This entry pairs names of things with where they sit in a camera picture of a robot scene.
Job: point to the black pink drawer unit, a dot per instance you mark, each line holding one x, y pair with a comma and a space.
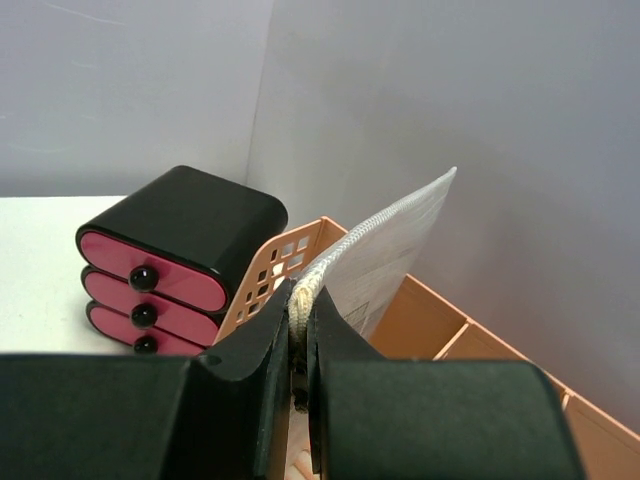
165, 262

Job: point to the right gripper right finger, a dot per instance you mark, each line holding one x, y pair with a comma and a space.
371, 417

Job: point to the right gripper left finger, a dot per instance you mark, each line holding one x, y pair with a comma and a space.
221, 414

